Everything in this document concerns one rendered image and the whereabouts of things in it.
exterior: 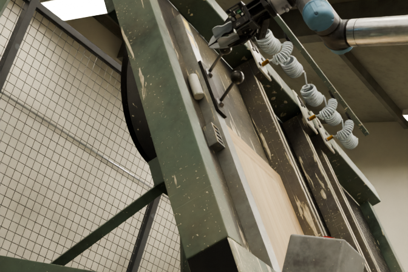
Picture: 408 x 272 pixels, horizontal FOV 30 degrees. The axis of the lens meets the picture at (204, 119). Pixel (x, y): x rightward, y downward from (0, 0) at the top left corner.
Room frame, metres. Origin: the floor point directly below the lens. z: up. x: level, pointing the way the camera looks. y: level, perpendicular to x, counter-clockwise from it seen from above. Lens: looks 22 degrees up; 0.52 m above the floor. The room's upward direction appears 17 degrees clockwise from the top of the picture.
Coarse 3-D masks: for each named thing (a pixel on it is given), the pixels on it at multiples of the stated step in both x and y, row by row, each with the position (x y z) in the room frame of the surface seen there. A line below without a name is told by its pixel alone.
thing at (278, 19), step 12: (288, 36) 2.47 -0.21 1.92; (264, 48) 2.39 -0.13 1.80; (276, 48) 2.41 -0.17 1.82; (300, 48) 2.54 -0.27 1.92; (288, 60) 2.52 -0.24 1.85; (312, 60) 2.61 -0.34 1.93; (288, 72) 2.56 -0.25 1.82; (300, 72) 2.57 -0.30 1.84; (312, 84) 2.68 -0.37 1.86; (312, 96) 2.68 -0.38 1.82; (336, 96) 2.83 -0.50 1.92; (324, 108) 2.85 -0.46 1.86; (348, 108) 2.92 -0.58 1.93; (336, 120) 2.86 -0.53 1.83; (348, 144) 3.08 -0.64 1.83
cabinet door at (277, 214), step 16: (240, 144) 2.11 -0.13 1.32; (240, 160) 2.05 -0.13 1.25; (256, 160) 2.19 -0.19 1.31; (256, 176) 2.12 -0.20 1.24; (272, 176) 2.27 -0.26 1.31; (256, 192) 2.04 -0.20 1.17; (272, 192) 2.19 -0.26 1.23; (272, 208) 2.11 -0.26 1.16; (288, 208) 2.26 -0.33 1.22; (272, 224) 2.03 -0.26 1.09; (288, 224) 2.19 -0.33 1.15; (272, 240) 1.96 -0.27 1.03; (288, 240) 2.10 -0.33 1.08
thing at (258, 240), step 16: (176, 16) 2.11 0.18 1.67; (176, 32) 2.10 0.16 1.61; (192, 48) 2.05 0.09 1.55; (192, 64) 2.04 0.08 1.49; (208, 96) 1.98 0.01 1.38; (208, 112) 1.97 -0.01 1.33; (224, 128) 1.95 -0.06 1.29; (224, 144) 1.92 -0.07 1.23; (224, 160) 1.91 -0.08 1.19; (240, 176) 1.88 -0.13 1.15; (240, 192) 1.86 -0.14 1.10; (240, 208) 1.86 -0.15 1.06; (256, 208) 1.87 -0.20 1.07; (256, 224) 1.82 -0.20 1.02; (256, 240) 1.81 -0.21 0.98; (256, 256) 1.81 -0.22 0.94; (272, 256) 1.81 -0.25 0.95
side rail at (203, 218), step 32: (128, 0) 1.89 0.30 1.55; (128, 32) 1.87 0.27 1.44; (160, 32) 1.80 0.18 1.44; (160, 64) 1.77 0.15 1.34; (160, 96) 1.75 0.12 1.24; (160, 128) 1.73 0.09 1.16; (192, 128) 1.68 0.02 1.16; (160, 160) 1.71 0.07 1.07; (192, 160) 1.66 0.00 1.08; (192, 192) 1.64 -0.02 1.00; (192, 224) 1.63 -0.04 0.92; (224, 224) 1.58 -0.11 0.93; (192, 256) 1.62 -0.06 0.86
